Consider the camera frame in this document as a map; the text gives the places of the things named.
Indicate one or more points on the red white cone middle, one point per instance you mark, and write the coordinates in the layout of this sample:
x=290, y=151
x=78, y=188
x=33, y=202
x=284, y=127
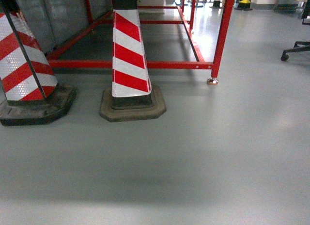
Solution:
x=132, y=96

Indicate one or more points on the red white cone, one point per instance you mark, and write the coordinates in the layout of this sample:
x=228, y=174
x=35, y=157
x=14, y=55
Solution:
x=132, y=96
x=32, y=93

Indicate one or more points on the red white cone left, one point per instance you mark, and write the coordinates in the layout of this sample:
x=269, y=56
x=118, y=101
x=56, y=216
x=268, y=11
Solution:
x=32, y=93

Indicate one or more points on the yellow black striped bollard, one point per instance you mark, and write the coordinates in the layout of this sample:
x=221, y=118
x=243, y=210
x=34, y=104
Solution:
x=244, y=5

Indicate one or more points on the black office chair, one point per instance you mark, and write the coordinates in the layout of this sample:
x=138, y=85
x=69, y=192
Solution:
x=300, y=46

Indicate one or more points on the red metal table frame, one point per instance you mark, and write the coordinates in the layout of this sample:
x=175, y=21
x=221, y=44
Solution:
x=200, y=63

